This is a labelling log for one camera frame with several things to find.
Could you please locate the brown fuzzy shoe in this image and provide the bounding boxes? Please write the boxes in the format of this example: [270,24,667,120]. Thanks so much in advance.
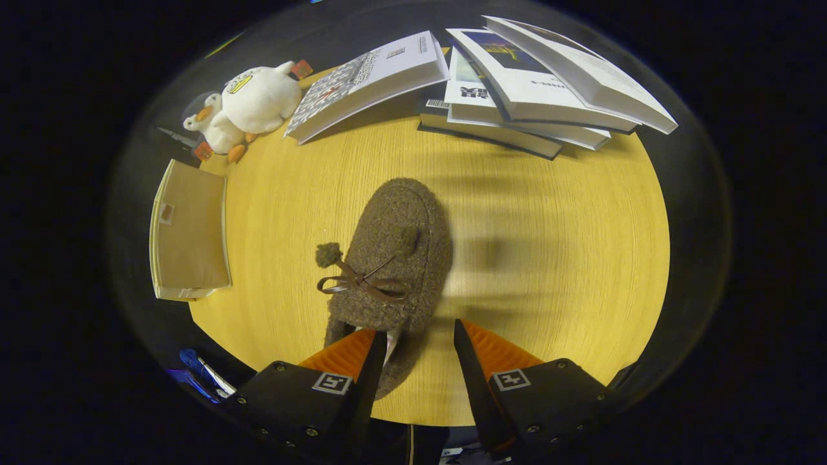
[315,178,454,401]

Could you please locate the blue cloth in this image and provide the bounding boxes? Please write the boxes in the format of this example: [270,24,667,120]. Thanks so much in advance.
[179,348,214,388]

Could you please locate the grey metal bar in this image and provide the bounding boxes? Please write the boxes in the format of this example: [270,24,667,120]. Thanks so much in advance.
[157,126,198,149]

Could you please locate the white duck plush toy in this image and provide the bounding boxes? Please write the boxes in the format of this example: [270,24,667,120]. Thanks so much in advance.
[222,59,314,136]

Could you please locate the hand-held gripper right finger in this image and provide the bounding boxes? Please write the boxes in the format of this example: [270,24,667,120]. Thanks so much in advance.
[454,318,612,460]

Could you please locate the cream fabric storage box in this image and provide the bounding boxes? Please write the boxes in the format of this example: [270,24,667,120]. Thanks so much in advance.
[150,158,232,302]

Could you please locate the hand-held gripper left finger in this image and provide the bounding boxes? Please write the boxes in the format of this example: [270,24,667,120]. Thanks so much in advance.
[222,328,388,460]

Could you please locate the grey penguin plush toy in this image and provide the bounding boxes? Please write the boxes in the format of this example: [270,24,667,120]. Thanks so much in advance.
[183,92,249,163]

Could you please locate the white book blue picture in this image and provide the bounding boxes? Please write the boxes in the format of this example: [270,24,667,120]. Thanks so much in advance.
[446,28,640,133]

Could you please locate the white book dark portrait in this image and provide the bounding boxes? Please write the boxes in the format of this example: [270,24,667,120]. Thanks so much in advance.
[481,16,679,135]

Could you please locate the grey patterned white book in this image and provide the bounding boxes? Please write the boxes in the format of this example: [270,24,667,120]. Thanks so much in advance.
[284,31,450,144]

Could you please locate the white book black characters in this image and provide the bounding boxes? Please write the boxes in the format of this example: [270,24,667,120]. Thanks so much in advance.
[446,48,611,150]

